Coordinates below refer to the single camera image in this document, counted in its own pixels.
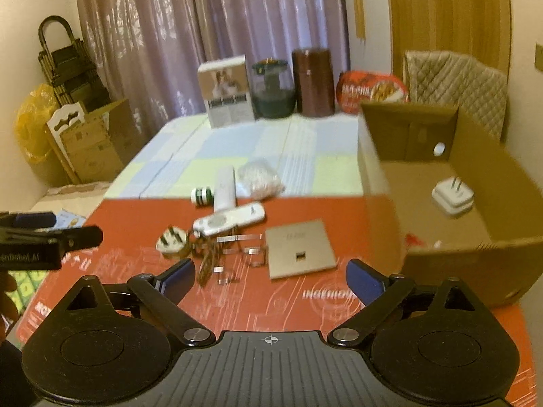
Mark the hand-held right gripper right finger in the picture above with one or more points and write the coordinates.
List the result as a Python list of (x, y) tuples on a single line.
[(360, 280)]

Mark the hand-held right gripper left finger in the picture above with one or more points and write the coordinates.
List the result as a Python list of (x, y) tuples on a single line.
[(178, 279)]

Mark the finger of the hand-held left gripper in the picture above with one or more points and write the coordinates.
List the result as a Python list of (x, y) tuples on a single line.
[(34, 219), (76, 237)]

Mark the white remote with round pad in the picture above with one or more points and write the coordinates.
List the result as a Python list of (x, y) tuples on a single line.
[(229, 220)]

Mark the green white small bottle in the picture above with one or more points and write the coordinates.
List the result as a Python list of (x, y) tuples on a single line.
[(202, 196)]

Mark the cardboard box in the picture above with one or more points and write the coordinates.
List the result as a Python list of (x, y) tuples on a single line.
[(424, 203)]

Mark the person's left hand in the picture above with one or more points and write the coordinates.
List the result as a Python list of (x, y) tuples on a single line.
[(7, 301)]

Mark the white three-pin plug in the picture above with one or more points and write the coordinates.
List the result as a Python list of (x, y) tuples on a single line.
[(172, 243)]

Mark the metal clip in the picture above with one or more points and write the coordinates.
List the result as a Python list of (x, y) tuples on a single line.
[(225, 279), (237, 238), (256, 258)]

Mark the small red white item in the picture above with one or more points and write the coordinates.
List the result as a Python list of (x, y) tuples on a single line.
[(413, 239)]

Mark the red printed mat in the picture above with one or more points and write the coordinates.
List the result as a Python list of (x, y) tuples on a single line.
[(275, 305)]

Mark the yellow plastic bag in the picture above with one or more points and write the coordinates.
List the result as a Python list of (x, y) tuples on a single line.
[(32, 123)]

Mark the brown cardboard carton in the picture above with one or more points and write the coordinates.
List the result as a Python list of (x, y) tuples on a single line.
[(106, 144)]

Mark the white scalloped cardboard piece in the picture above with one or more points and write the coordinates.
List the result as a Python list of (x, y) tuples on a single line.
[(63, 118)]

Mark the white charger plug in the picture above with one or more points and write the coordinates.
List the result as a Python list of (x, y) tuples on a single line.
[(452, 199)]

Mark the clear plastic bag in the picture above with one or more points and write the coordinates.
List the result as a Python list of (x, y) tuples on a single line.
[(258, 178)]

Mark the pastel checkered tablecloth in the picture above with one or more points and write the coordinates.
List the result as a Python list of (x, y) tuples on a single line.
[(191, 148)]

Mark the red instant noodle bowl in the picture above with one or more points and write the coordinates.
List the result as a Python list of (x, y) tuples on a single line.
[(369, 91)]

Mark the white box with photo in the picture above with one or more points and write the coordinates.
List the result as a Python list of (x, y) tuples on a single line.
[(227, 93)]

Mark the brown cylindrical canister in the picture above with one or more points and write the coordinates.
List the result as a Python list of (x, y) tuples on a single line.
[(314, 82)]

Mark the green glass jar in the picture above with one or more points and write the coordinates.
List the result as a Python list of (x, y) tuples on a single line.
[(273, 93)]

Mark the purple curtain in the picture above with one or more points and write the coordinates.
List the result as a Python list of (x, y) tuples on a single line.
[(148, 29)]

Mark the beige quilted chair cover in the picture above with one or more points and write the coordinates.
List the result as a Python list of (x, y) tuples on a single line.
[(458, 80)]

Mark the grey square wall plate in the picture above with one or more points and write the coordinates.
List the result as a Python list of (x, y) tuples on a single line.
[(299, 250)]

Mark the beige wall socket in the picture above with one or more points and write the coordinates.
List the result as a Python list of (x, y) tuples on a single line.
[(539, 57)]

